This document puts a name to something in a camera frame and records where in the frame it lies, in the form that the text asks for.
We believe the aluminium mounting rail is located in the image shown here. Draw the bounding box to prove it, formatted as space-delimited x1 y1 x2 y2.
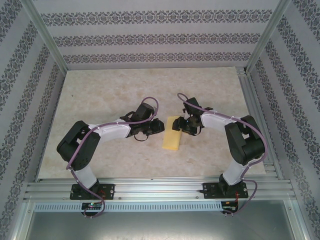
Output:
23 176 293 202

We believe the aluminium side rail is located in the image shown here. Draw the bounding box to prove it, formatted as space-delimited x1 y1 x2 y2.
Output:
237 67 283 180

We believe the aluminium frame post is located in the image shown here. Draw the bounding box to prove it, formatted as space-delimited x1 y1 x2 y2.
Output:
21 0 68 72
246 0 292 75

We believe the black base plate left arm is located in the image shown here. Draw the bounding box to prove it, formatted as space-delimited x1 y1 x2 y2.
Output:
71 183 116 201

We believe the grey sheet metal panel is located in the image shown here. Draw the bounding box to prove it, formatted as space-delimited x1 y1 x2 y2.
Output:
24 211 298 240

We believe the yellow cloth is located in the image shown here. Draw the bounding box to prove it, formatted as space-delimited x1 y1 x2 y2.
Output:
162 115 183 151

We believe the black base plate right arm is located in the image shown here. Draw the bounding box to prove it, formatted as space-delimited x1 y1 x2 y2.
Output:
202 181 249 200

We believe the circuit board with green light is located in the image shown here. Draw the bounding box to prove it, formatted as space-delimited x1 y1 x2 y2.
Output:
81 202 103 210

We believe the white slotted cable duct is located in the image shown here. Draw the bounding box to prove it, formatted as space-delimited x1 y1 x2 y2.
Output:
33 201 223 212

